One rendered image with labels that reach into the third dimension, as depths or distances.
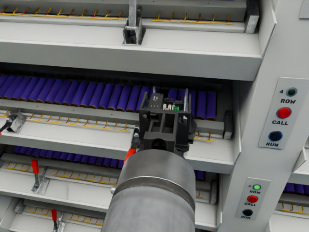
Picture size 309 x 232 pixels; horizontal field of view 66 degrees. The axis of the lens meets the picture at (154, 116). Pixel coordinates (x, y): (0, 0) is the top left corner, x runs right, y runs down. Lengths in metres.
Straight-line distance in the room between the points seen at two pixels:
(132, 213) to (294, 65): 0.27
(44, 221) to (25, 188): 0.19
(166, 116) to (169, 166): 0.09
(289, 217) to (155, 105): 0.44
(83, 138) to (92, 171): 0.16
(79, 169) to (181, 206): 0.45
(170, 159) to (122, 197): 0.06
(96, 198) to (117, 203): 0.40
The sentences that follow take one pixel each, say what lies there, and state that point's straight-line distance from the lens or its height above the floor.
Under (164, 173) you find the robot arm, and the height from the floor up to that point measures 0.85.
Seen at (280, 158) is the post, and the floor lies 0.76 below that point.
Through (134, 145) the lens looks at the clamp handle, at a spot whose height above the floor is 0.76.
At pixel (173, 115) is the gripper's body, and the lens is 0.31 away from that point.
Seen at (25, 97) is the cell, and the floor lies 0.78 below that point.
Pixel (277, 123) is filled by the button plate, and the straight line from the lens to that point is 0.40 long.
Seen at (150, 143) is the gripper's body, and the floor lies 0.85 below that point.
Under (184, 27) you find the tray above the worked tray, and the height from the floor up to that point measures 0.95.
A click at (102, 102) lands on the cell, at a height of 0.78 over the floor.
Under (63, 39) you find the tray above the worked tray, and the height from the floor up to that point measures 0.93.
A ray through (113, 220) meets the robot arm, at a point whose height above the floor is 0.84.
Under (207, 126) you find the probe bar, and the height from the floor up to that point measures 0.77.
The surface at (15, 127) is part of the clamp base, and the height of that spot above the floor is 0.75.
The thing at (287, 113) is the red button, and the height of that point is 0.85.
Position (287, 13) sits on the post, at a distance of 0.34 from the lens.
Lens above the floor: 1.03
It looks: 34 degrees down
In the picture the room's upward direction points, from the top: straight up
